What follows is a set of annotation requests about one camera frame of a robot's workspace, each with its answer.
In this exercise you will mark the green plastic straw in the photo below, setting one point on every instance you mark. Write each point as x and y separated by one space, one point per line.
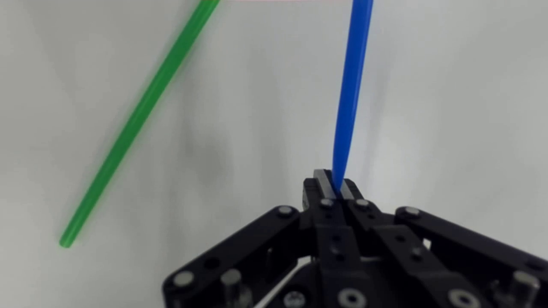
137 116

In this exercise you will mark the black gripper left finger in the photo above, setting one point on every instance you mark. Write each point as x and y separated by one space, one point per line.
257 250

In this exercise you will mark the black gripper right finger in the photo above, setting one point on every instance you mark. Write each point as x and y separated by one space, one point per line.
446 250

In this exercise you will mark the blue plastic straw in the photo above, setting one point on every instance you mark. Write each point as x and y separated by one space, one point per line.
352 85

